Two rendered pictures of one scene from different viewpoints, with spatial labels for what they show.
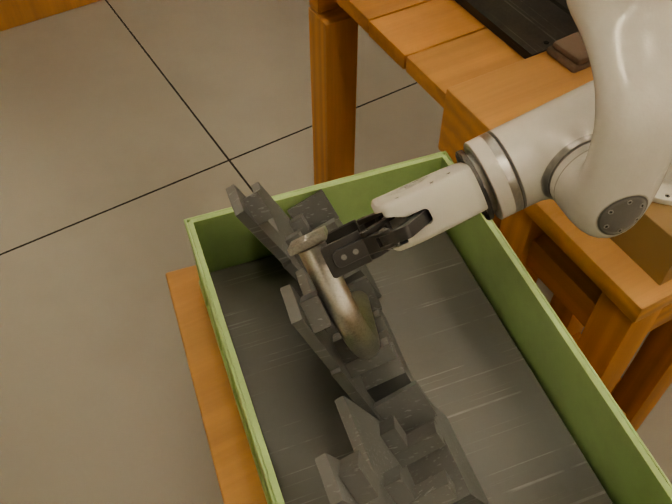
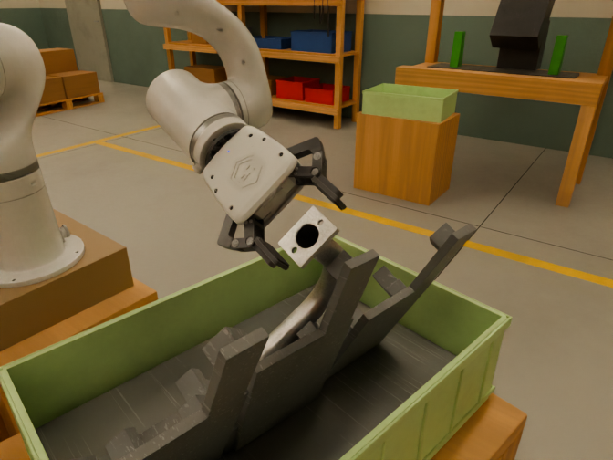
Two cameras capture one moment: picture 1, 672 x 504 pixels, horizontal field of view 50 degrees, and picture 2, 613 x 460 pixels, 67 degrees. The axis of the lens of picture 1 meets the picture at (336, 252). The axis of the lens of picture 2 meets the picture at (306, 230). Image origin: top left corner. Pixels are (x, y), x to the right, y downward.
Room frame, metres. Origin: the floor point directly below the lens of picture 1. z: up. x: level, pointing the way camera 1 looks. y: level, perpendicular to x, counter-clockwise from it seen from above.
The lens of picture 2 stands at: (0.63, 0.42, 1.40)
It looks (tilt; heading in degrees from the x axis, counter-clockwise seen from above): 27 degrees down; 247
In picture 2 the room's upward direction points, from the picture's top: straight up
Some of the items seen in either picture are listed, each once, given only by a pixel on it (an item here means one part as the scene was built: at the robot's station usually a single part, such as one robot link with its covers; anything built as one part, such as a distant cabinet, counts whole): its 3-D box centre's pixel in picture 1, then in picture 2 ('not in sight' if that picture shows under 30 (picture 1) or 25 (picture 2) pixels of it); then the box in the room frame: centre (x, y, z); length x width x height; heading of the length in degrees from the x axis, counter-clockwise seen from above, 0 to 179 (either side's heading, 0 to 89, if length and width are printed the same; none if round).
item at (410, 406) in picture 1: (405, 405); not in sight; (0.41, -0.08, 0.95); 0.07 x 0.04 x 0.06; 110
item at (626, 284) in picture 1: (640, 210); (46, 306); (0.83, -0.51, 0.83); 0.32 x 0.32 x 0.04; 29
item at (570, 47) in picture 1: (580, 49); not in sight; (1.16, -0.46, 0.91); 0.10 x 0.08 x 0.03; 120
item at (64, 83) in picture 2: not in sight; (46, 80); (1.45, -7.31, 0.37); 1.20 x 0.80 x 0.74; 40
